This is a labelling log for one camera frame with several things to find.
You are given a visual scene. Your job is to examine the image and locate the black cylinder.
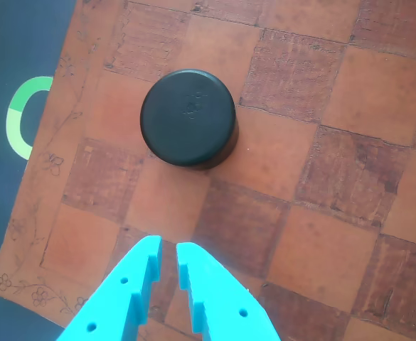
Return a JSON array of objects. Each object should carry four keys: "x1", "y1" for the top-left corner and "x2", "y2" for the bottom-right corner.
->
[{"x1": 139, "y1": 68, "x2": 240, "y2": 171}]

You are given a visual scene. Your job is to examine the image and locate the brown leather chessboard mat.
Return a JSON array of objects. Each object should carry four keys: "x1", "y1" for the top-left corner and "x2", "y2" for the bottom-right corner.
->
[{"x1": 0, "y1": 0, "x2": 416, "y2": 341}]

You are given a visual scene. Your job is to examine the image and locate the green ring sticker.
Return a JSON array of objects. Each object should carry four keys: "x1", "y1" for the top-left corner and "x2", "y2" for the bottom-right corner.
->
[{"x1": 6, "y1": 75, "x2": 55, "y2": 161}]

